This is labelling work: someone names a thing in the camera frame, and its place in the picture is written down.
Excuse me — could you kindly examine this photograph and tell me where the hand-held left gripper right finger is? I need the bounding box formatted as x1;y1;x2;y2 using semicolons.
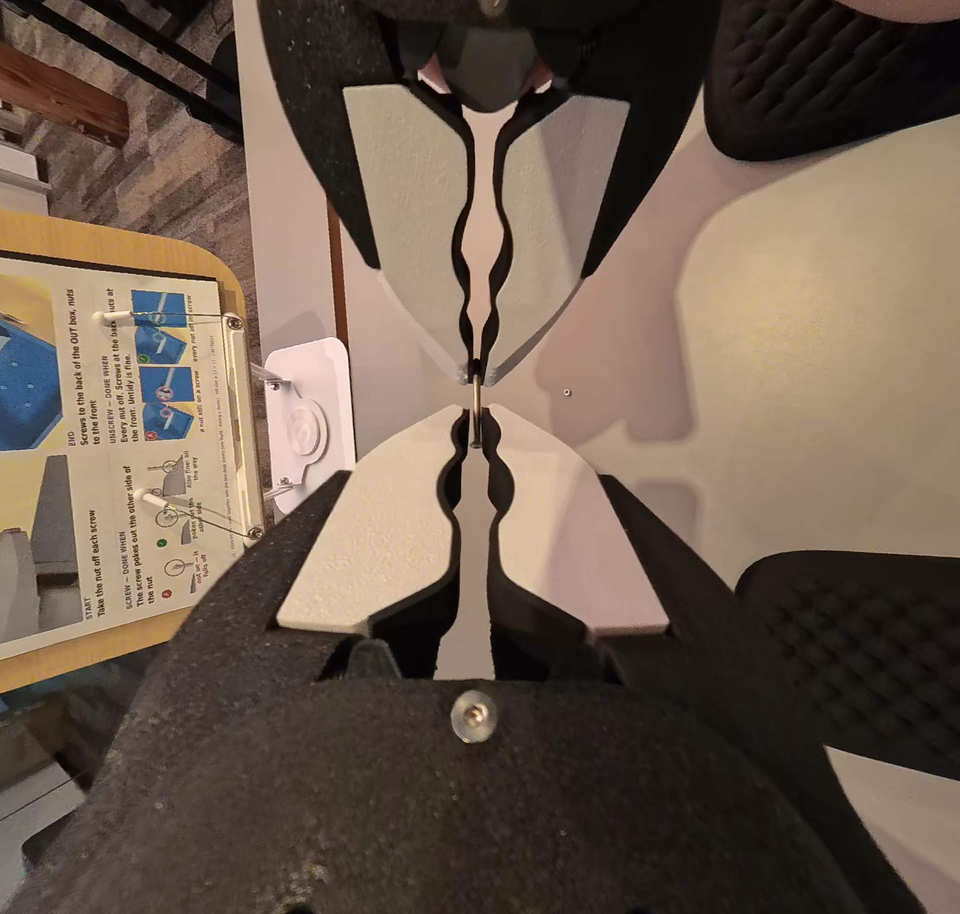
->
480;404;672;641

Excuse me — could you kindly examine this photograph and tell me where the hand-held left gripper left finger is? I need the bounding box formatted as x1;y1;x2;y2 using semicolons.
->
276;404;470;641

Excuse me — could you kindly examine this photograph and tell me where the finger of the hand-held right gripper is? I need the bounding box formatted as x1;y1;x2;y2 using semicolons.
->
341;81;481;390
480;92;631;390

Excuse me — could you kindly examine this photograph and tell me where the long metal screw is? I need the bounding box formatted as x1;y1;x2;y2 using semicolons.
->
466;359;487;451

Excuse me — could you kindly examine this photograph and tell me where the white sign stand base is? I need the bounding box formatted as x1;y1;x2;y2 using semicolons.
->
262;336;357;513

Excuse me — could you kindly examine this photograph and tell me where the instruction sheet on stand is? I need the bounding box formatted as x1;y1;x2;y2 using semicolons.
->
0;209;264;693

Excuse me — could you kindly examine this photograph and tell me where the black mesh armrest pad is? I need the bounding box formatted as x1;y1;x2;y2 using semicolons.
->
735;550;960;751
703;0;960;165

